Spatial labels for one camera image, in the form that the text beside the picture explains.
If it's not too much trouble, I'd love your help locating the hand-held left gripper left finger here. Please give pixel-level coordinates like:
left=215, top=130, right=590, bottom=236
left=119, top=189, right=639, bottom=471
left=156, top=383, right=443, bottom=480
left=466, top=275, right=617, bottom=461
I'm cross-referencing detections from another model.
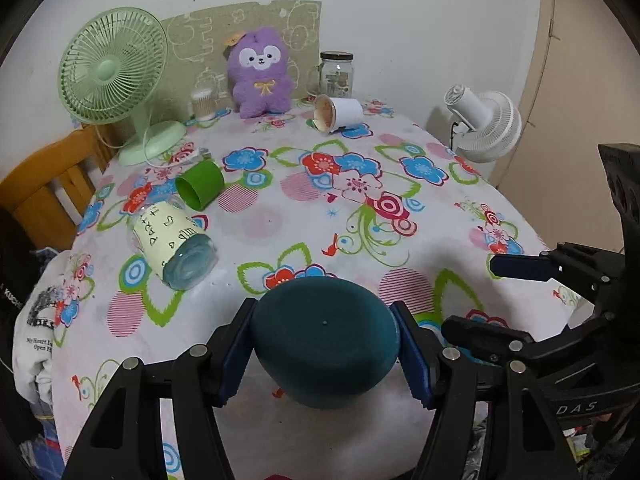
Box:
left=62, top=298, right=258, bottom=480

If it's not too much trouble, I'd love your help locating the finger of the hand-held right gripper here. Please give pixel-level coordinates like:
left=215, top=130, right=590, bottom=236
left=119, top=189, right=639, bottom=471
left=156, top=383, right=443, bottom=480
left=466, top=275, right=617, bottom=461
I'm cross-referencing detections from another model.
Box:
left=441, top=314, right=597, bottom=377
left=489, top=242, right=627, bottom=312

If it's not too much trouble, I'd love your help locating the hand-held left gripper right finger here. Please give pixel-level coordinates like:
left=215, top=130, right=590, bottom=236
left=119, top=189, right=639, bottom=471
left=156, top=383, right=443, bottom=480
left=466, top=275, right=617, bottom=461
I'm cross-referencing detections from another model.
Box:
left=389, top=301, right=583, bottom=480

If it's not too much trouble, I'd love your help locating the teal cup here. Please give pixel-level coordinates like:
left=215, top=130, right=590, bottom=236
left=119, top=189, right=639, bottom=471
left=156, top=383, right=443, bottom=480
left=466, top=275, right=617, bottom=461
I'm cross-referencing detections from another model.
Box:
left=250, top=279, right=401, bottom=410

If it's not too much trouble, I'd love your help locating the green plastic cup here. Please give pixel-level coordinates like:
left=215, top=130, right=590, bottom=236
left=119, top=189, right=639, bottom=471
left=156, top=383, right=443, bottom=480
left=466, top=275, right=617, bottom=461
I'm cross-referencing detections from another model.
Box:
left=174, top=159, right=225, bottom=210

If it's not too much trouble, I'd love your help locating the white paper cup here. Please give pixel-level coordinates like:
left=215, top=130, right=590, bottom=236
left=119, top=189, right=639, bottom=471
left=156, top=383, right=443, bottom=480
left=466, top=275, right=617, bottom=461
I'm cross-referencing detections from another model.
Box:
left=312, top=93, right=365, bottom=135

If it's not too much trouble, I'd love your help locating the clear glass with yellow label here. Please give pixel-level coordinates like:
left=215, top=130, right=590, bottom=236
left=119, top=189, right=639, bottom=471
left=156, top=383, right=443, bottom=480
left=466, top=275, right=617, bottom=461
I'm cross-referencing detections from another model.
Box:
left=131, top=198, right=220, bottom=291

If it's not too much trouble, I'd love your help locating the white clip fan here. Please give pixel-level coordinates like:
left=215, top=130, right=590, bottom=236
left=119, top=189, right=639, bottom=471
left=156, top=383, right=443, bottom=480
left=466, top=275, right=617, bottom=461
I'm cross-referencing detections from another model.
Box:
left=443, top=84, right=523, bottom=164

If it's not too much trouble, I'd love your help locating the floral tablecloth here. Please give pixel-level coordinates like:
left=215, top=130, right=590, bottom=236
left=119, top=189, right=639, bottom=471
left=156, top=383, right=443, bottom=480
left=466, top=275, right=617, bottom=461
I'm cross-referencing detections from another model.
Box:
left=50, top=96, right=587, bottom=480

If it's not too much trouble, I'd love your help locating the white printed cloth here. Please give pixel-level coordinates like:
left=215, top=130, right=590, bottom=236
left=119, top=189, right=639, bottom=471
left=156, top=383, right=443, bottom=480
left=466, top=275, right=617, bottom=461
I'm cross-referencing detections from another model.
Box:
left=12, top=249, right=77, bottom=407

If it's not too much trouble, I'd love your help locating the colourful cloth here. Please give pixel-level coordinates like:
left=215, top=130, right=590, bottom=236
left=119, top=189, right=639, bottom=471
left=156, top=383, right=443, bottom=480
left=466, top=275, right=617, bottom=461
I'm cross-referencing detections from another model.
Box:
left=19, top=402, right=67, bottom=480

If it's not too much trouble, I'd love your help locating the cotton swab container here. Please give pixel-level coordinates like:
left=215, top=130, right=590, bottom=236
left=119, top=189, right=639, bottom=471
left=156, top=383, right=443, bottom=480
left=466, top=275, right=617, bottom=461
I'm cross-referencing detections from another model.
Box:
left=191, top=87, right=217, bottom=122

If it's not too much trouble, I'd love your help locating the wooden chair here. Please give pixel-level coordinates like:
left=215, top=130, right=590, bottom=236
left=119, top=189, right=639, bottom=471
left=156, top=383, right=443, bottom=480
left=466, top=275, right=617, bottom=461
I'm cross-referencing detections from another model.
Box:
left=0, top=124, right=114, bottom=252

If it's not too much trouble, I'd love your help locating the glass jar with dark lid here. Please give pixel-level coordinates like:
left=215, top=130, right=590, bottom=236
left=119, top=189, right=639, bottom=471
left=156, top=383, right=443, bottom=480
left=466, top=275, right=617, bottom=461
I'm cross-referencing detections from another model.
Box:
left=318, top=51, right=355, bottom=99

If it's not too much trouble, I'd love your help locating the purple plush toy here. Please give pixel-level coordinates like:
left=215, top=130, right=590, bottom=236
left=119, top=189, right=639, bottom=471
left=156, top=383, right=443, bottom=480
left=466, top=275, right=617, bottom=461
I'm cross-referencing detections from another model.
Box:
left=223, top=27, right=294, bottom=119

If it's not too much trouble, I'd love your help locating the patterned beige board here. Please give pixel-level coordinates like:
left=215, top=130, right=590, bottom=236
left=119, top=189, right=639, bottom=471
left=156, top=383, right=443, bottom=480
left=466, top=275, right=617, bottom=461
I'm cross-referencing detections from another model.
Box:
left=160, top=0, right=323, bottom=117

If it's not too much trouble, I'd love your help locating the green desk fan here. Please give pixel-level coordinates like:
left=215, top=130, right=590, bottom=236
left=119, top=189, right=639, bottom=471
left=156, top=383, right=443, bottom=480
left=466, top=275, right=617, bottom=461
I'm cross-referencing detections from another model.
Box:
left=58, top=6, right=187, bottom=166

